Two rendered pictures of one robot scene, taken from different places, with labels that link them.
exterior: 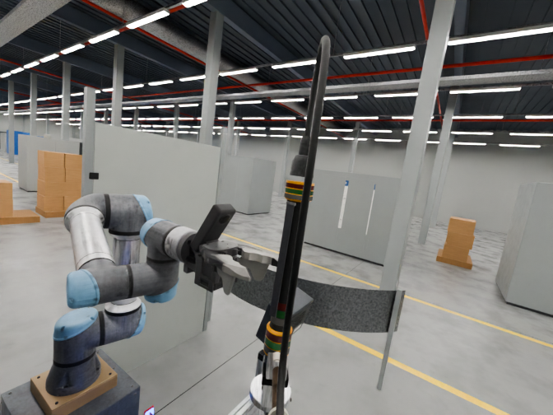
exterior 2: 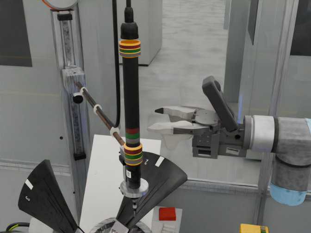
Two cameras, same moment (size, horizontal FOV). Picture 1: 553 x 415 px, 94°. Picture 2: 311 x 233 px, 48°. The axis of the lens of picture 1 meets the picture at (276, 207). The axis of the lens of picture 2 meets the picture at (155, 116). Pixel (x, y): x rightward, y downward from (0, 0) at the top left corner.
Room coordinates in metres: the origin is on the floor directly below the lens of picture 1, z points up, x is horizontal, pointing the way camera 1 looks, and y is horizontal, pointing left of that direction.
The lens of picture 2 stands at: (1.06, -0.26, 1.98)
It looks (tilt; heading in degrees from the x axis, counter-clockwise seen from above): 25 degrees down; 157
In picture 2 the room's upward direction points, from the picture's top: straight up
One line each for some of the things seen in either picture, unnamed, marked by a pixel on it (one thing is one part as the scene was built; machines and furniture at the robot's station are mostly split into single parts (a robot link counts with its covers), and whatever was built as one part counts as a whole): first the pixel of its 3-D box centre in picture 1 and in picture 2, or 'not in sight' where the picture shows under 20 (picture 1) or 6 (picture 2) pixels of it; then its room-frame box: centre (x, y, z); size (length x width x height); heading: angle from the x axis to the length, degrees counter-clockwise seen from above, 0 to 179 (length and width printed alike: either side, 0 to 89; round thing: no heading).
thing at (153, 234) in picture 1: (164, 237); (298, 137); (0.61, 0.26, 1.65); 0.11 x 0.08 x 0.09; 56
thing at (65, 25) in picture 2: not in sight; (72, 92); (-0.28, -0.05, 1.48); 0.05 x 0.03 x 0.62; 91
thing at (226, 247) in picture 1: (209, 258); (220, 133); (0.52, 0.12, 1.64); 0.12 x 0.08 x 0.09; 56
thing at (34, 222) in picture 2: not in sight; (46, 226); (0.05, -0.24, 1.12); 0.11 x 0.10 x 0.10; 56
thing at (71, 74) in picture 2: not in sight; (74, 79); (-0.23, -0.05, 1.55); 0.10 x 0.07 x 0.08; 1
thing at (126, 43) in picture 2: (299, 191); (129, 48); (0.40, -0.03, 1.81); 0.04 x 0.04 x 0.03
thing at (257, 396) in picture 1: (273, 373); (132, 170); (0.39, -0.03, 1.51); 0.09 x 0.07 x 0.10; 1
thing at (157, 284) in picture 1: (155, 277); (290, 173); (0.59, 0.27, 1.55); 0.11 x 0.08 x 0.11; 132
